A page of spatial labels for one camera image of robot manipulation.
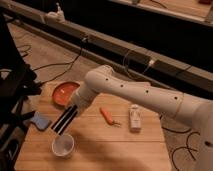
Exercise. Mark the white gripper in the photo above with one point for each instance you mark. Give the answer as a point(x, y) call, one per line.
point(82, 97)

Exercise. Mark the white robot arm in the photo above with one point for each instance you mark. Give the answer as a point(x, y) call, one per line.
point(193, 111)

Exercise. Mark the orange plate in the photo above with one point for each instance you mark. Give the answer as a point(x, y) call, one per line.
point(62, 93)

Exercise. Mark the blue sponge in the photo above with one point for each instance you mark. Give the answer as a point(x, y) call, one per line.
point(40, 121)

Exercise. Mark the white bottle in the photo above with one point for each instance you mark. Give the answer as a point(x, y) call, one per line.
point(134, 118)

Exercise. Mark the black stand left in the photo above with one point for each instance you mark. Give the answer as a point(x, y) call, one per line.
point(14, 90)

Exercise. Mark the orange handled tool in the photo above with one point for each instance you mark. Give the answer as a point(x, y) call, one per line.
point(108, 118)

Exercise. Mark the white object on rail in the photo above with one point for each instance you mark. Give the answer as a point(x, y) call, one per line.
point(58, 15)

